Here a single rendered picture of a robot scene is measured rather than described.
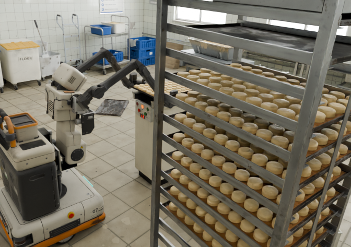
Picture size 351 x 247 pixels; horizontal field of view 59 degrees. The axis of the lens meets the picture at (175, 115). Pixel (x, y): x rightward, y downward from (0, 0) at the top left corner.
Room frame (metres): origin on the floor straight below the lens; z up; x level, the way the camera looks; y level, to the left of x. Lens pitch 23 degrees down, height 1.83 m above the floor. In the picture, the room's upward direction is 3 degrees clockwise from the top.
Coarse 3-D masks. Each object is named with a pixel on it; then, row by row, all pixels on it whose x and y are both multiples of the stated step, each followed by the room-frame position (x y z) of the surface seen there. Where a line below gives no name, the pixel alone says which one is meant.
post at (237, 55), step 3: (240, 18) 1.46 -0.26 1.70; (243, 18) 1.46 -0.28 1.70; (246, 18) 1.47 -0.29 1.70; (234, 48) 1.47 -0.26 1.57; (237, 48) 1.46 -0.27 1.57; (234, 51) 1.47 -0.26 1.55; (237, 51) 1.46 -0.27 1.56; (240, 51) 1.46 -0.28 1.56; (234, 54) 1.47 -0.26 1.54; (237, 54) 1.45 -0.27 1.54; (240, 54) 1.46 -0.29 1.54; (234, 57) 1.47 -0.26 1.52; (237, 57) 1.45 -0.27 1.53; (240, 57) 1.47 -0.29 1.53; (240, 60) 1.47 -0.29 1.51
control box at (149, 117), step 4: (136, 100) 2.65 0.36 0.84; (140, 100) 2.65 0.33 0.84; (136, 104) 2.64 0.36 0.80; (140, 104) 2.60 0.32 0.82; (144, 104) 2.56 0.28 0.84; (148, 104) 2.56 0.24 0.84; (136, 108) 2.65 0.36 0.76; (140, 108) 2.60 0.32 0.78; (144, 108) 2.55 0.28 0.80; (148, 108) 2.50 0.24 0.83; (136, 112) 2.65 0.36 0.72; (140, 112) 2.60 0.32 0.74; (148, 112) 2.51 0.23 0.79; (152, 112) 2.50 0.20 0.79; (144, 116) 2.55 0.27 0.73; (148, 116) 2.51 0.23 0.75; (152, 116) 2.50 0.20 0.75; (148, 120) 2.50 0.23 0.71; (152, 120) 2.50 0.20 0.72
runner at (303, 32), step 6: (246, 24) 1.43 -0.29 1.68; (252, 24) 1.40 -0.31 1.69; (258, 24) 1.38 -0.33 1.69; (264, 24) 1.36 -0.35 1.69; (270, 24) 1.34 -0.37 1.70; (276, 30) 1.31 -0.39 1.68; (282, 30) 1.29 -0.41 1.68; (288, 30) 1.27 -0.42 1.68; (294, 30) 1.25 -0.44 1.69; (300, 30) 1.23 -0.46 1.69; (306, 30) 1.21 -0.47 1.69; (306, 36) 1.21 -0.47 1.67; (312, 36) 1.19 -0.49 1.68; (336, 36) 1.12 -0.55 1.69; (342, 36) 1.11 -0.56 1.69; (348, 36) 1.09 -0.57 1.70; (348, 42) 1.09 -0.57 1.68
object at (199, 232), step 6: (174, 210) 1.16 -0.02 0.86; (180, 210) 1.14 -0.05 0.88; (180, 216) 1.12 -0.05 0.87; (186, 216) 1.11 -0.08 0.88; (186, 222) 1.08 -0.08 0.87; (192, 222) 1.07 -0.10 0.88; (192, 228) 1.06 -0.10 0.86; (198, 228) 1.04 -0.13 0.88; (198, 234) 1.02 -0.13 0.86; (204, 234) 1.00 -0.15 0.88; (204, 240) 0.99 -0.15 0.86; (210, 240) 0.99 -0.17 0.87; (210, 246) 0.96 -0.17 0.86; (216, 246) 0.95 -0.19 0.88; (222, 246) 0.95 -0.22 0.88; (318, 246) 0.99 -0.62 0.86
